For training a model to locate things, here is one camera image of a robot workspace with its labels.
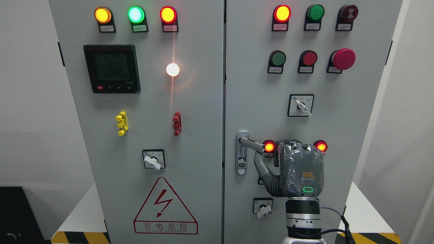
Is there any bottom white lever selector switch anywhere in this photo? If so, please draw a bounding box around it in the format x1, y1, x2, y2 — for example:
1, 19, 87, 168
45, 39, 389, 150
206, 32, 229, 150
253, 197, 273, 219

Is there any white lit indicator light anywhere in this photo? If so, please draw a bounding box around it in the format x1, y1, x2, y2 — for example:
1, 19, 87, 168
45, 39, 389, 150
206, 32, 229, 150
166, 62, 180, 77

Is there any dark red buzzer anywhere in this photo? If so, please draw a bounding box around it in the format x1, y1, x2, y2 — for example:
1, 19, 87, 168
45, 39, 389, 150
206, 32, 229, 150
335, 5, 358, 31

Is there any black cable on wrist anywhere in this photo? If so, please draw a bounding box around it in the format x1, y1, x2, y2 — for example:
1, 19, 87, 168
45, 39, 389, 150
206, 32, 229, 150
294, 206, 356, 244

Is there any red indicator light left door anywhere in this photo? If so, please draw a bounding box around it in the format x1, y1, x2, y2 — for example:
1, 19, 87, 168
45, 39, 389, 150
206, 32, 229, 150
160, 6, 179, 33

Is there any right grey cabinet door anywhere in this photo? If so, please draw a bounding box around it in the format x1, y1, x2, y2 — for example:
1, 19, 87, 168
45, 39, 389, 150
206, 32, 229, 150
224, 0, 402, 244

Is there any black box lower left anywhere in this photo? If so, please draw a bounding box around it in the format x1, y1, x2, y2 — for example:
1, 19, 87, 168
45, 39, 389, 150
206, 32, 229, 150
0, 187, 45, 244

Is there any left grey cabinet door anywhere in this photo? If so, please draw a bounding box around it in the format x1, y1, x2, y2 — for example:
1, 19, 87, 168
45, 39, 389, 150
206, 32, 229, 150
50, 0, 224, 244

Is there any white platform with hazard stripes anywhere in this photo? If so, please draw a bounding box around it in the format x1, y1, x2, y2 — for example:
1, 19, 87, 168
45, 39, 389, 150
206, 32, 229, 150
48, 183, 401, 244

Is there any black digital power meter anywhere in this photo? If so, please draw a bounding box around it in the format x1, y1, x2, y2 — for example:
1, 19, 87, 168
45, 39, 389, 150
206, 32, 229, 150
83, 44, 141, 93

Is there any green indicator light right top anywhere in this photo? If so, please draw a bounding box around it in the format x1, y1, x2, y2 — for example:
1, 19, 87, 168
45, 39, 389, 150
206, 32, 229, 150
304, 4, 324, 31

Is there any grey cabinet door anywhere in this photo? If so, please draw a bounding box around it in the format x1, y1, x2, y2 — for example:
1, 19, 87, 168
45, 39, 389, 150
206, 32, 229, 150
50, 0, 224, 244
224, 0, 402, 244

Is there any red lit indicator lower right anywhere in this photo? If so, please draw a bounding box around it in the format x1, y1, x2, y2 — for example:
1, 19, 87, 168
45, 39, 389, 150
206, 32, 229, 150
314, 140, 328, 154

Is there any yellow indicator light top left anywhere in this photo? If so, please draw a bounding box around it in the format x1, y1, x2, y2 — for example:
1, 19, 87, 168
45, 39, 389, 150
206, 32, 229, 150
94, 6, 116, 33

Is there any yellow terminal connector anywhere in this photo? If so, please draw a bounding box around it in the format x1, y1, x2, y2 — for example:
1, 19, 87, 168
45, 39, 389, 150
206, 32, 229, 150
115, 111, 129, 136

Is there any red emergency stop mushroom button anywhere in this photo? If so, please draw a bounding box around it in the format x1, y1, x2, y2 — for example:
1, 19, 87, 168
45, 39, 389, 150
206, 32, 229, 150
327, 48, 356, 74

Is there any upper right rotary selector switch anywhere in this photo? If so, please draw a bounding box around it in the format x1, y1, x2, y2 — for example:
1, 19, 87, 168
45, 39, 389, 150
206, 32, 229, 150
287, 93, 314, 117

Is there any red indicator light right top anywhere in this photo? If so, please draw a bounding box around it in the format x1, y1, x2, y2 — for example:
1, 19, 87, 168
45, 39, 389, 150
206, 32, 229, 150
272, 4, 291, 32

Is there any red lit indicator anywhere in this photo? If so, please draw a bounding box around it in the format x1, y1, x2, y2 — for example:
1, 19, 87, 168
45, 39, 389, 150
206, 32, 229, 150
263, 139, 276, 158
314, 140, 328, 154

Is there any green lit indicator light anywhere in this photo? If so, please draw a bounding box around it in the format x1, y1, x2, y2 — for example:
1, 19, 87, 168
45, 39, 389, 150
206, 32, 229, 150
127, 6, 149, 33

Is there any left door rotary selector switch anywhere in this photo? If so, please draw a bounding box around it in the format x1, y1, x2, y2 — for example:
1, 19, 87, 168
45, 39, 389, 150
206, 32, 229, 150
142, 149, 166, 170

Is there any red push button upper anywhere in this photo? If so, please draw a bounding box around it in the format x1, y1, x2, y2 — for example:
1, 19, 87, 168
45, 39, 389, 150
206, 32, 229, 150
297, 50, 318, 74

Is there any silver cabinet door handle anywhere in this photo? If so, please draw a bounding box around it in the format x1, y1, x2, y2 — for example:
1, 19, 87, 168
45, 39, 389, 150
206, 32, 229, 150
235, 130, 265, 176

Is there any red lit indicator lower left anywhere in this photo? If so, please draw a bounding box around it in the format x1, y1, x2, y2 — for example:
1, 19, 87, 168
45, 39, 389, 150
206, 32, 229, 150
263, 139, 276, 158

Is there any green push button upper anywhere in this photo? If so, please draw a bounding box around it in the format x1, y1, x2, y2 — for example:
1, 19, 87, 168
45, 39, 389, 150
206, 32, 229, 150
267, 50, 286, 74

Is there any red electric hazard warning sticker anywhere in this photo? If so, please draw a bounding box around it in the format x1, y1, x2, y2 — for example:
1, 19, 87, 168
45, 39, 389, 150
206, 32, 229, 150
133, 177, 198, 235

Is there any red terminal connector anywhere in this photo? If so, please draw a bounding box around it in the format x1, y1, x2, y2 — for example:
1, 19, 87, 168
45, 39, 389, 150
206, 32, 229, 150
172, 111, 182, 137

